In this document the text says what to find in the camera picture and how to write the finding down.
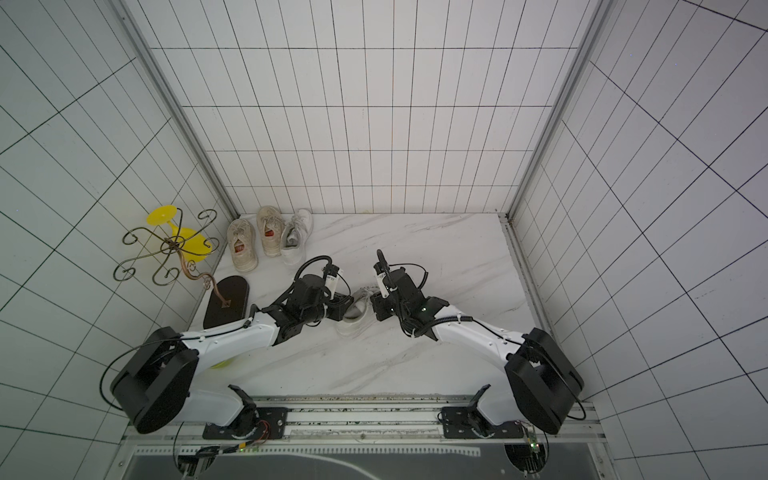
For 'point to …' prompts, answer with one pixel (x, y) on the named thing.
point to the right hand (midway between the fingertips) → (376, 289)
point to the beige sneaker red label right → (270, 224)
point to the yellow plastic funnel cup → (194, 245)
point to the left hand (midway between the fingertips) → (347, 304)
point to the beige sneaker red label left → (241, 235)
